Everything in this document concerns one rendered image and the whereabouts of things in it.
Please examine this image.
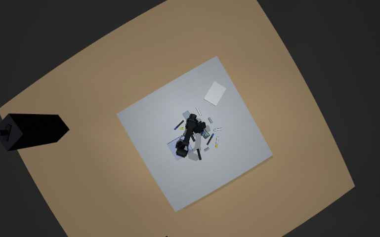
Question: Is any keyboard with white letter keys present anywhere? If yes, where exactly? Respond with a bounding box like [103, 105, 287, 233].
[203, 129, 210, 139]

